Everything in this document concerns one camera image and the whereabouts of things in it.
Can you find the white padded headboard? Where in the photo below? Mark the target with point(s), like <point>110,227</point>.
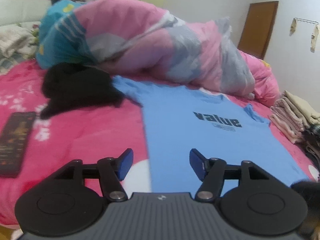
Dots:
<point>22,10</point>

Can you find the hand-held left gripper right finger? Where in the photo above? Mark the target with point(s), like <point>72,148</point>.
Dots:
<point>196,162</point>

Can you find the pink grey floral quilt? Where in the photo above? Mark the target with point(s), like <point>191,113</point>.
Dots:
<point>150,42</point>

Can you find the black garment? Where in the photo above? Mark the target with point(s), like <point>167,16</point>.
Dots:
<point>75,87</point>

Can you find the wooden door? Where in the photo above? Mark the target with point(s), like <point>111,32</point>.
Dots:
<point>260,27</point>

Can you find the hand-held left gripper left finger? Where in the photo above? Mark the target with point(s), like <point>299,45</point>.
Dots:
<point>126,161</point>

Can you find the white patterned bedding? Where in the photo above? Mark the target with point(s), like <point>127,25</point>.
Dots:
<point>15,40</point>

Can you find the pink striped folded cloth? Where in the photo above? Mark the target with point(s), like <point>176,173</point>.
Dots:
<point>285,120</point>

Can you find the blue t-shirt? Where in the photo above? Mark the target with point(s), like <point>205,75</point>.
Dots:
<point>200,142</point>

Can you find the beige folded cloth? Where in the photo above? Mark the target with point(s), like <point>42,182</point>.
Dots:
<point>302,110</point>

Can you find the pink floral fleece blanket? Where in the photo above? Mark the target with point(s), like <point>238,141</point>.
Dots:
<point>87,135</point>

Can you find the wall hook rack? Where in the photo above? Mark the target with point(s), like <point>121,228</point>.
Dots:
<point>313,37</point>

